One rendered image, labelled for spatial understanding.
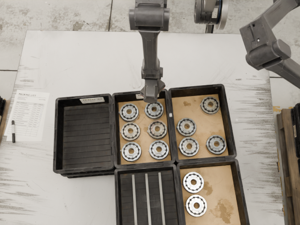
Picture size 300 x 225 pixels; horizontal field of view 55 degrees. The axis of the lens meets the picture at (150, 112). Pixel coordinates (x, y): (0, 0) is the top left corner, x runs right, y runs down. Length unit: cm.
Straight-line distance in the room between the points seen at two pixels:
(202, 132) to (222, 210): 40
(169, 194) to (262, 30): 92
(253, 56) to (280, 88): 185
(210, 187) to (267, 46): 84
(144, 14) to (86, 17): 228
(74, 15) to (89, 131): 171
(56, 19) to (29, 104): 139
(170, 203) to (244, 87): 84
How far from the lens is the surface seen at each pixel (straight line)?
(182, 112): 160
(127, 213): 151
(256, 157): 175
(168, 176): 152
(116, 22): 296
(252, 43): 93
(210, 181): 153
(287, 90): 279
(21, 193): 181
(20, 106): 195
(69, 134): 164
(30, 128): 187
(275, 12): 106
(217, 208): 153
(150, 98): 117
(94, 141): 159
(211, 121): 161
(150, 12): 80
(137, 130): 154
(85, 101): 161
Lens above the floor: 233
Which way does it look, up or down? 70 degrees down
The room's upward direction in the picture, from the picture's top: 6 degrees counter-clockwise
